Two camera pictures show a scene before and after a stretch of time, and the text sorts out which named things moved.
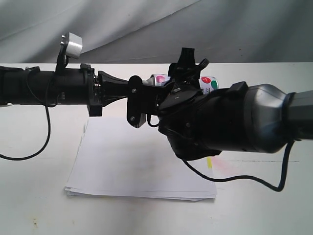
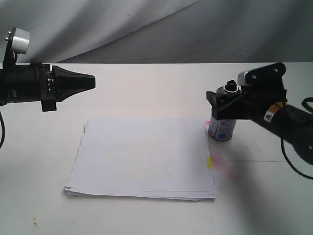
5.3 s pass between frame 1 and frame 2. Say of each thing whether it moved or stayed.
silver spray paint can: moved
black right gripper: moved
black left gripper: moved
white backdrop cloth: stayed
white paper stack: stayed
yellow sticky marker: stayed
